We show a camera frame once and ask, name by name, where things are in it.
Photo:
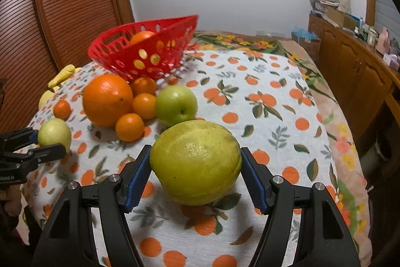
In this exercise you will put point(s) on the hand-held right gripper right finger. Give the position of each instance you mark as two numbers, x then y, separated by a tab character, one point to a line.
254	182

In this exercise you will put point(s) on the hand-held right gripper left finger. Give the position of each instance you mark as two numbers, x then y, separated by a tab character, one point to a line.
137	179

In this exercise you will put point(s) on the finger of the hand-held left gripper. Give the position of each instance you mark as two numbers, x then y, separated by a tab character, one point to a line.
32	136
47	152

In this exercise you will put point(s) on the pale green apple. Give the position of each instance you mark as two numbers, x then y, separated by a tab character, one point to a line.
54	134

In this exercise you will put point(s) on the small orange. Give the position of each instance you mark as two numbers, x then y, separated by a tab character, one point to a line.
143	85
142	37
144	106
62	109
129	127

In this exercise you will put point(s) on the yellow-green pomelo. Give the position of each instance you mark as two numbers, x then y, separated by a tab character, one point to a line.
195	160

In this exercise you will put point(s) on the large orange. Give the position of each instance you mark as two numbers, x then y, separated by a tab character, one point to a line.
107	99

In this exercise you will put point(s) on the red perforated plastic basket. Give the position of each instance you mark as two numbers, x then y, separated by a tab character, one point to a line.
100	52

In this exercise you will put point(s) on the orange-print white cloth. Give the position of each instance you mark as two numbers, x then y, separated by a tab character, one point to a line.
250	129

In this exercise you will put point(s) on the yellow plush toy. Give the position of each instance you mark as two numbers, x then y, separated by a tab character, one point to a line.
62	74

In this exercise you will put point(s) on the floral blanket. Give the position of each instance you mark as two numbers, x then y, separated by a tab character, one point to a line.
343	145

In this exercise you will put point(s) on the dark bin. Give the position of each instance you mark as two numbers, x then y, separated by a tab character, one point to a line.
379	148

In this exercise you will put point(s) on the wooden louvered wardrobe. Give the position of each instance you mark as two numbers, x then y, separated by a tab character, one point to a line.
62	4

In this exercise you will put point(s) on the cardboard box with blue bags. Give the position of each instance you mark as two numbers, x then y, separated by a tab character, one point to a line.
304	41

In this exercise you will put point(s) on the wooden sideboard cabinet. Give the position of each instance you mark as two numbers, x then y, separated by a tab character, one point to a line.
353	66

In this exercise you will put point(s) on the purple container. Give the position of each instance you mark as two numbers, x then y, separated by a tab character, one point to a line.
392	60

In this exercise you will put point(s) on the open cardboard box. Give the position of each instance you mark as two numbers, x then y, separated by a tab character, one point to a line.
340	18

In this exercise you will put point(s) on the stack of newspapers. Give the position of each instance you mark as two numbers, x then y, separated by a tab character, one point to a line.
323	4

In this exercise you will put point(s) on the pink container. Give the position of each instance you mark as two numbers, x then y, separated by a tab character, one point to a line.
383	40

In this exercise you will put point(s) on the white wall outlet strip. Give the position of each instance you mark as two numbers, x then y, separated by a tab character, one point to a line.
270	33

